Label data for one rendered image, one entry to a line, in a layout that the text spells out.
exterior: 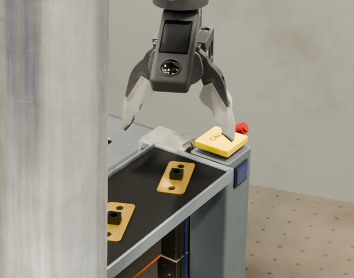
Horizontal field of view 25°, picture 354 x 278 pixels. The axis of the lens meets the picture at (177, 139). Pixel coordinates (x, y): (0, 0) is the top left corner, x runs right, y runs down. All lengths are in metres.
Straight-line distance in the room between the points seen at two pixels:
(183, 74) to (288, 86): 1.93
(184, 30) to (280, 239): 0.89
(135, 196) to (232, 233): 0.25
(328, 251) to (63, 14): 1.34
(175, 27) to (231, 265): 0.47
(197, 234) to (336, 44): 1.59
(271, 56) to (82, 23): 2.35
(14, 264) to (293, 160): 2.49
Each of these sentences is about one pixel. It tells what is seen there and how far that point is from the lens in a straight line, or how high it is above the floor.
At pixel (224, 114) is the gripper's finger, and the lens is 1.05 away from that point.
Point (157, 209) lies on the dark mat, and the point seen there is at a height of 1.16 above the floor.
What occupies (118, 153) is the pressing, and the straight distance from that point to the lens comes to 1.51.
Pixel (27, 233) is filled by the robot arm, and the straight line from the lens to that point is 0.54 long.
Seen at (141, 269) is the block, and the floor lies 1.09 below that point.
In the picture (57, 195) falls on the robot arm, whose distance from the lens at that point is 0.53.
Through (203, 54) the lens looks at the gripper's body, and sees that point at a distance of 1.02.
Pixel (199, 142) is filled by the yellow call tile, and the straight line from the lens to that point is 1.21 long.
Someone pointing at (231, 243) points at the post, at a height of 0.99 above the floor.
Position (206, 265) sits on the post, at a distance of 1.31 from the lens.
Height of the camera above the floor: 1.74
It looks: 28 degrees down
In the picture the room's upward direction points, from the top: straight up
